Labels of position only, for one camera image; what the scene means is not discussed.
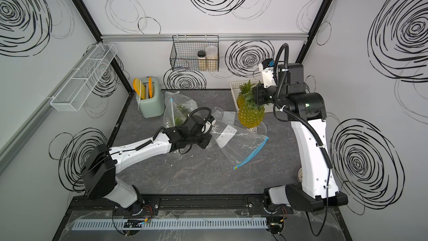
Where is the pineapple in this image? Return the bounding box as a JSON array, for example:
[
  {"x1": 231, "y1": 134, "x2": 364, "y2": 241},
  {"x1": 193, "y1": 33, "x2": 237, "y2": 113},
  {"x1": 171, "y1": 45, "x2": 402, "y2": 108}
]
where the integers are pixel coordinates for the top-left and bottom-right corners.
[
  {"x1": 238, "y1": 90, "x2": 265, "y2": 128},
  {"x1": 237, "y1": 80, "x2": 253, "y2": 109}
]

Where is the zip-top bag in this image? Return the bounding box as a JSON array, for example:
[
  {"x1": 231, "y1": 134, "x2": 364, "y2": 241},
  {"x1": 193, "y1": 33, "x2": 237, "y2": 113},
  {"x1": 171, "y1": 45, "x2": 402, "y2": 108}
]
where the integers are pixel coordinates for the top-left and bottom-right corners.
[
  {"x1": 165, "y1": 91, "x2": 198, "y2": 116},
  {"x1": 163, "y1": 99, "x2": 197, "y2": 128},
  {"x1": 212, "y1": 107, "x2": 267, "y2": 136},
  {"x1": 211, "y1": 123, "x2": 269, "y2": 170}
]

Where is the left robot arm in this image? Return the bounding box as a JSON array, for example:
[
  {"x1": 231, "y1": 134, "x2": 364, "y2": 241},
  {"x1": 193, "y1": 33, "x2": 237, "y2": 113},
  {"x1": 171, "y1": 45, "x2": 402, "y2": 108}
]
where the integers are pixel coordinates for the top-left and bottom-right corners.
[{"x1": 81, "y1": 107, "x2": 215, "y2": 215}]

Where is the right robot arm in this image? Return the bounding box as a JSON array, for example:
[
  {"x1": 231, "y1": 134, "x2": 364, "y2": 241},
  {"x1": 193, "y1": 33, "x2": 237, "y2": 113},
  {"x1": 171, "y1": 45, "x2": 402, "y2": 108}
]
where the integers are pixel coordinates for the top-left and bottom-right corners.
[{"x1": 253, "y1": 44, "x2": 348, "y2": 212}]

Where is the white plastic basket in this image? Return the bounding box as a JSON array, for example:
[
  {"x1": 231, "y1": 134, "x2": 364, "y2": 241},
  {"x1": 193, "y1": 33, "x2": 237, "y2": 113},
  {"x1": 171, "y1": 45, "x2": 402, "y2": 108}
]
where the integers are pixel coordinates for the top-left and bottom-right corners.
[{"x1": 230, "y1": 80, "x2": 274, "y2": 113}]

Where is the mint green toaster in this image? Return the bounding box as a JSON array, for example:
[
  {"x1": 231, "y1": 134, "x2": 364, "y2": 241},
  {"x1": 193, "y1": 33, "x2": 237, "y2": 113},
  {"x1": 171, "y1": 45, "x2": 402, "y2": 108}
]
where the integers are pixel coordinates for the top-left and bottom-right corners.
[{"x1": 136, "y1": 77, "x2": 165, "y2": 118}]

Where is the white lid jar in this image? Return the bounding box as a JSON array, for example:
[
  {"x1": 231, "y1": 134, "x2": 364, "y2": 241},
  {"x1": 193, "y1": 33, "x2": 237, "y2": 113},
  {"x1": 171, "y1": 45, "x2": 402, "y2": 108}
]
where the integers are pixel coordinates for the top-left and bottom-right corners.
[{"x1": 205, "y1": 45, "x2": 218, "y2": 71}]

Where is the orange toast slice right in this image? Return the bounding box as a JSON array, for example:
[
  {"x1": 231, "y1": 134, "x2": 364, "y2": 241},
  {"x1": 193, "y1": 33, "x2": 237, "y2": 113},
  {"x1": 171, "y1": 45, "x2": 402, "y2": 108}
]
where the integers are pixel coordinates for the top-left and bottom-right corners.
[{"x1": 148, "y1": 77, "x2": 153, "y2": 99}]

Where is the black lid spice jar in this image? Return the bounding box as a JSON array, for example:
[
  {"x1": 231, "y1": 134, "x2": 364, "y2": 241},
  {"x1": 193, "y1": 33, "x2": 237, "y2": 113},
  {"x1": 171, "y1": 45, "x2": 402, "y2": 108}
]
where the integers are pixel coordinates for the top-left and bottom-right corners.
[{"x1": 197, "y1": 50, "x2": 206, "y2": 71}]

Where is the yellow toast slice left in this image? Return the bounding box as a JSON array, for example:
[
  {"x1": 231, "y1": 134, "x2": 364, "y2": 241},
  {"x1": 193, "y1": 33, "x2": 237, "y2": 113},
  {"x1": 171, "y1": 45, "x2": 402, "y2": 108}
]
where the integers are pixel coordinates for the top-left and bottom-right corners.
[{"x1": 133, "y1": 78, "x2": 146, "y2": 100}]

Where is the white woven ball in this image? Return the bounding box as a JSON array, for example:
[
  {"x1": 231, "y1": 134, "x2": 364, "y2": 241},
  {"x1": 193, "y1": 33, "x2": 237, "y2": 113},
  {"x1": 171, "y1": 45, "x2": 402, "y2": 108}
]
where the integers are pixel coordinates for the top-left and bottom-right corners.
[{"x1": 298, "y1": 168, "x2": 303, "y2": 183}]

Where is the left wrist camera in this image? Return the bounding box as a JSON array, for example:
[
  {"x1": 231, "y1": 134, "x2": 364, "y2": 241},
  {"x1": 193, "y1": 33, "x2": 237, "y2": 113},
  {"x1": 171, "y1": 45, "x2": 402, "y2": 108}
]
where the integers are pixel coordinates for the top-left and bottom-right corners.
[{"x1": 202, "y1": 116, "x2": 216, "y2": 135}]

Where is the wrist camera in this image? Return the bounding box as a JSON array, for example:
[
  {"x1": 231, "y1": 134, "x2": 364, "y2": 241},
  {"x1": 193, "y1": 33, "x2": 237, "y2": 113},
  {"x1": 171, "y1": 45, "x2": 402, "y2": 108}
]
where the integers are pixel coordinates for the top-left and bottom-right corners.
[
  {"x1": 202, "y1": 116, "x2": 216, "y2": 135},
  {"x1": 259, "y1": 59, "x2": 276, "y2": 89}
]

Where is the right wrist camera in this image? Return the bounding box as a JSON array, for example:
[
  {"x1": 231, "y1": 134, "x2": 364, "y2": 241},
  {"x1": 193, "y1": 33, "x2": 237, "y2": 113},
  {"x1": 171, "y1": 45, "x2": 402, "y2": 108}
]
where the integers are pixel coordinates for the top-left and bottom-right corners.
[{"x1": 259, "y1": 59, "x2": 276, "y2": 89}]

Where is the black wire basket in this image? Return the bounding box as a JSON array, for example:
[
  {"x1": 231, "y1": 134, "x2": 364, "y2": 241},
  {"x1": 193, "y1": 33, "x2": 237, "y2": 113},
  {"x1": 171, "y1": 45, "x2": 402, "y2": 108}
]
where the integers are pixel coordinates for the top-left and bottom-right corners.
[{"x1": 169, "y1": 35, "x2": 220, "y2": 71}]

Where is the grey cable duct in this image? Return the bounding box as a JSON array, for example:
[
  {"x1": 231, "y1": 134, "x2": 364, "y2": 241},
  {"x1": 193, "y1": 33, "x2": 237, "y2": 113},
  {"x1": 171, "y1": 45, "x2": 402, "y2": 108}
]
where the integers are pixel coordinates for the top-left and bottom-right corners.
[{"x1": 71, "y1": 218, "x2": 268, "y2": 232}]

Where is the white wire shelf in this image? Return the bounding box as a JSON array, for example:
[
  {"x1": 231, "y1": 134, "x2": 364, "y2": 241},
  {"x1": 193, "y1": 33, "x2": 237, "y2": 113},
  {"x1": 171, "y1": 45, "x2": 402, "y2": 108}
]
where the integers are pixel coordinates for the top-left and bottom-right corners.
[{"x1": 50, "y1": 43, "x2": 118, "y2": 112}]

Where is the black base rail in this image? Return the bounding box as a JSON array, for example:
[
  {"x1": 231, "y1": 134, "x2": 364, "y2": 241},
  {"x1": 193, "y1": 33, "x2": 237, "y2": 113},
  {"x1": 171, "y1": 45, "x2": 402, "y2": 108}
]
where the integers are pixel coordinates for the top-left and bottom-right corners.
[{"x1": 66, "y1": 192, "x2": 338, "y2": 215}]

